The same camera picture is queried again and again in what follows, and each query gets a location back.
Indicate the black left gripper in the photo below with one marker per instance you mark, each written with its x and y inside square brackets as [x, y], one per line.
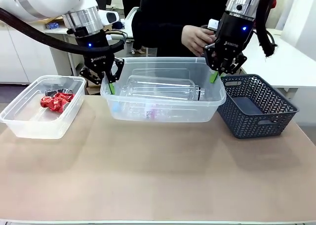
[97, 61]

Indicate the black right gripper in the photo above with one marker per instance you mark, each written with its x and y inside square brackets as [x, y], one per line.
[232, 37]

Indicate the deep clear plastic container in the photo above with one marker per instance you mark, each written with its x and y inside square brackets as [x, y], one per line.
[214, 104]

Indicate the black and silver can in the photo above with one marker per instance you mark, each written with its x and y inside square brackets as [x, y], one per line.
[53, 92]

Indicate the crushed red can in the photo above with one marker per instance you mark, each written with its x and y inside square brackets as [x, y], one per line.
[56, 101]

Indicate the large clear plastic bottle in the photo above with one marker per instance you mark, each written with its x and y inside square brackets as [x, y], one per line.
[163, 89]

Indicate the clear bottle with white label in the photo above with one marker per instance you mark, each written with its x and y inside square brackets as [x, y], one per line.
[150, 112]

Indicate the shallow clear plastic container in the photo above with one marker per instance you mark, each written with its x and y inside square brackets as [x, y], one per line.
[29, 126]

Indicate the person's right forearm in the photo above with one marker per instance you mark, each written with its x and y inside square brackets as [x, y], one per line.
[172, 35]

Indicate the dark blue woven plastic basket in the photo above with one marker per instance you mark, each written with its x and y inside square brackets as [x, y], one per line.
[279, 106]

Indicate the person's right hand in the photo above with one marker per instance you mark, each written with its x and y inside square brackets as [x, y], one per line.
[196, 38]

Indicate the cardboard box on floor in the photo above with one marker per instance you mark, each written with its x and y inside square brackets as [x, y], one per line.
[92, 88]

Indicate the background person dark trousers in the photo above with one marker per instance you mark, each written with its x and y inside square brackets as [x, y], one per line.
[138, 49]

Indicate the dark blue cloth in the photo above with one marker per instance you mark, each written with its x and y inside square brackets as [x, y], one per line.
[118, 25]

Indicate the white side table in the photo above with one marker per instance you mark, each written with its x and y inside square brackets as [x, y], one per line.
[284, 67]

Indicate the white plastic bag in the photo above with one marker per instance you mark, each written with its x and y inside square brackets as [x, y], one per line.
[130, 14]

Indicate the small blue packet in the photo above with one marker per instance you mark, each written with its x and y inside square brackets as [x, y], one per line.
[52, 25]

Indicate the person in black top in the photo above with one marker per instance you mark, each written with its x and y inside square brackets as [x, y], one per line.
[160, 8]

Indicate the white cabinet with wooden top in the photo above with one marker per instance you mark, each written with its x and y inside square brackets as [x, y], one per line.
[19, 57]

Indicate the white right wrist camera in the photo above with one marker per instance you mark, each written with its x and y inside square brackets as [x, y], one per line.
[212, 25]

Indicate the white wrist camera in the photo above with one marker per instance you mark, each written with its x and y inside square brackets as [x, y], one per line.
[108, 16]
[212, 25]

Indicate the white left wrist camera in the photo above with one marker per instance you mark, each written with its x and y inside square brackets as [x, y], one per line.
[108, 16]

